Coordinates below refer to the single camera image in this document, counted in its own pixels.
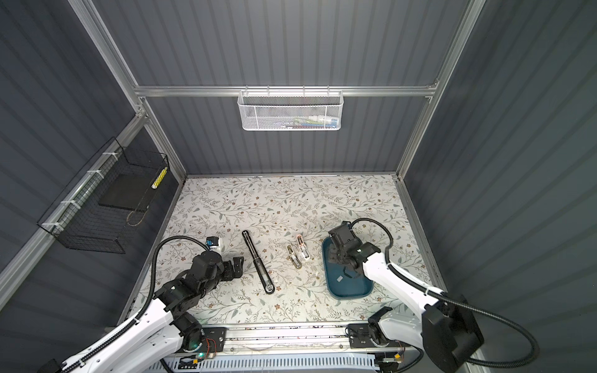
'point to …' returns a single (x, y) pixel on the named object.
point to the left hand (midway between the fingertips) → (232, 260)
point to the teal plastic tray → (339, 284)
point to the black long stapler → (267, 282)
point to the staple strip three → (340, 278)
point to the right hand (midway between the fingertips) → (339, 253)
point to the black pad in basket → (129, 191)
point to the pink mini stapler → (302, 247)
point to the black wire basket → (104, 207)
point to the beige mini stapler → (294, 256)
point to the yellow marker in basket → (155, 185)
